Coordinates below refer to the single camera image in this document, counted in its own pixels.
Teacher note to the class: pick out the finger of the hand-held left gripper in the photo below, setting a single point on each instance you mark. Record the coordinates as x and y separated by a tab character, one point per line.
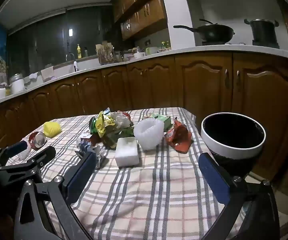
46	152
16	149

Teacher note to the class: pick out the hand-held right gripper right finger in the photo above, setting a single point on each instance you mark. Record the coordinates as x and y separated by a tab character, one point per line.
213	177

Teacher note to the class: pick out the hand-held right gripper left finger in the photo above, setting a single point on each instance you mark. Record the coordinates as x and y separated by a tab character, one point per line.
82	172

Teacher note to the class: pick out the white bowl with dark interior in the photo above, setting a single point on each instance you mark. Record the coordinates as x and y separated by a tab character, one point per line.
231	152

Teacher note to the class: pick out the green snack bag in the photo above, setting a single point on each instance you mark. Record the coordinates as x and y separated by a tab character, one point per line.
114	138

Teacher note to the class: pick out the yellow crumpled bag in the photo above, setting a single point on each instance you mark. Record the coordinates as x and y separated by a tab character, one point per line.
52	129

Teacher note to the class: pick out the small printed carton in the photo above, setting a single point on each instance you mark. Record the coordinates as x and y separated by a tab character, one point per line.
86	138

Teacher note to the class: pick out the white foam block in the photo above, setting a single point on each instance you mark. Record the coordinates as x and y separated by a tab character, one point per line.
126	152

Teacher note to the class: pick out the yellow green snack wrapper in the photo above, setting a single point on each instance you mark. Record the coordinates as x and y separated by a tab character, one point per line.
101	126

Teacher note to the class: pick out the orange red snack bag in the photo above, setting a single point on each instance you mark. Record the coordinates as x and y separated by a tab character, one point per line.
177	140

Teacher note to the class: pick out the white crumpled paper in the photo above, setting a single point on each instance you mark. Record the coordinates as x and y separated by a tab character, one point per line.
120	121

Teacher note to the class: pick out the white canister with silver lid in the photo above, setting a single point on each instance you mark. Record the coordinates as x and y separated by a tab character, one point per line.
17	85

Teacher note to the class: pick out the blue white small packet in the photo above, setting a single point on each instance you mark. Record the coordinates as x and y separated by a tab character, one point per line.
107	111

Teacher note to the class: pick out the checked tablecloth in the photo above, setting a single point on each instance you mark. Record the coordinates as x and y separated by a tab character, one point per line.
146	192

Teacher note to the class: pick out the red cone wrapper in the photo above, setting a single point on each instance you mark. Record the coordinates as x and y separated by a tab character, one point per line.
127	115

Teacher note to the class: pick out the green carton box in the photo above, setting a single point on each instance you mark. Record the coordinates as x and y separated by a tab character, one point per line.
165	121

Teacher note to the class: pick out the white foam fruit net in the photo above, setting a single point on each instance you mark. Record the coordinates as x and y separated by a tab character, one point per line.
147	135

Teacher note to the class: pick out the metal faucet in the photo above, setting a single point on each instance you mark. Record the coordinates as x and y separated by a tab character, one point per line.
70	55

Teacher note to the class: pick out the yellow bottle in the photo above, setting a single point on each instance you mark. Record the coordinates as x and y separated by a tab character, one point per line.
79	52

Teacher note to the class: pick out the brown wooden base cabinets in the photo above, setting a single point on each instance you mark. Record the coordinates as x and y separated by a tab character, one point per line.
159	85

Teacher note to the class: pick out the brown utensil holder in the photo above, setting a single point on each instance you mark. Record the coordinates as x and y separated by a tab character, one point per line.
105	53

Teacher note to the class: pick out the dark window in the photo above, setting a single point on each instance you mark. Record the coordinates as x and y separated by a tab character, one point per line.
46	37

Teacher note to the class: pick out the white kitchen countertop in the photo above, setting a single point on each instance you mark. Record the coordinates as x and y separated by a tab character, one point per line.
208	48

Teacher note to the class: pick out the white lidded bowl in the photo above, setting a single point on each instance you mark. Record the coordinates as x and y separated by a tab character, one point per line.
139	55

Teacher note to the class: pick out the pale green cup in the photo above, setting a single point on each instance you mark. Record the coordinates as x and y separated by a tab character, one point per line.
151	50

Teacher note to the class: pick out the green lidded jars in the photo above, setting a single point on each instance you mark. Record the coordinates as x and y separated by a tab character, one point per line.
166	45

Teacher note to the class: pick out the black wok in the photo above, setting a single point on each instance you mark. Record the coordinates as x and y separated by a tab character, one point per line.
213	33

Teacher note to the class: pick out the black stock pot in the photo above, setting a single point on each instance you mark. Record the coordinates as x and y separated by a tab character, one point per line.
262	32

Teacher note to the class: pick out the brown wooden wall cabinets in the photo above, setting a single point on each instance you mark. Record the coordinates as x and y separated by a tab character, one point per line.
149	12

